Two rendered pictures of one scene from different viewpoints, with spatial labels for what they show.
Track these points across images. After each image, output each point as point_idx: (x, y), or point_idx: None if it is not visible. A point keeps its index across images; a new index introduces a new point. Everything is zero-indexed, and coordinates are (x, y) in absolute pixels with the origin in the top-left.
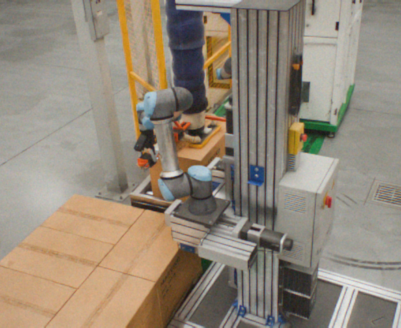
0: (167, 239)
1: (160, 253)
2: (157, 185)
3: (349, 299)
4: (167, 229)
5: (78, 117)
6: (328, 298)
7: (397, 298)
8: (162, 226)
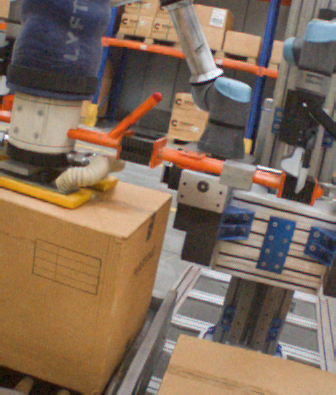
0: (258, 372)
1: (306, 381)
2: (115, 340)
3: (209, 296)
4: (224, 373)
5: None
6: (209, 309)
7: (195, 273)
8: (217, 381)
